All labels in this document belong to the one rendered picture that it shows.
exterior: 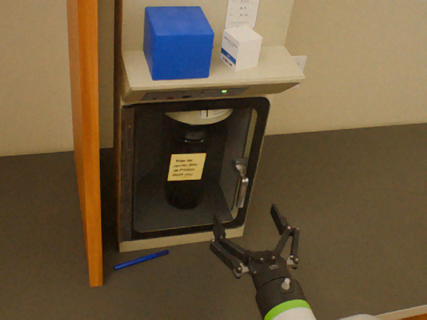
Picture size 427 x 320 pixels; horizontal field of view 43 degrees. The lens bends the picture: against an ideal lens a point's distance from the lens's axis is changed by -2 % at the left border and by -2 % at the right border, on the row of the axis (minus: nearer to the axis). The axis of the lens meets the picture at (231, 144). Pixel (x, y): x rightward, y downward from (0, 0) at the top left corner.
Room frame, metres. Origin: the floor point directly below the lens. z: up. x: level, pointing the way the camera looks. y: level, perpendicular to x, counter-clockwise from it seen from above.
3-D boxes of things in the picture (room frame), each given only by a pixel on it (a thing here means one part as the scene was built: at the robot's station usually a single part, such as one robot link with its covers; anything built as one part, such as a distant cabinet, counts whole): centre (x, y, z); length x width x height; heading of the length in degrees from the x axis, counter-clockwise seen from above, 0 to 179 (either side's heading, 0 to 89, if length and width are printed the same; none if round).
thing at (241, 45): (0.89, 0.01, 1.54); 0.05 x 0.05 x 0.06; 40
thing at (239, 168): (0.93, -0.03, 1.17); 0.05 x 0.03 x 0.10; 22
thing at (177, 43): (0.84, 0.12, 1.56); 0.10 x 0.10 x 0.09; 23
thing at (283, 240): (0.79, -0.14, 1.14); 0.11 x 0.01 x 0.04; 161
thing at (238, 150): (0.91, 0.08, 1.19); 0.30 x 0.01 x 0.40; 112
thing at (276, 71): (0.87, 0.06, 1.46); 0.32 x 0.11 x 0.10; 113
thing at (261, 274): (0.72, -0.12, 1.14); 0.09 x 0.08 x 0.07; 23
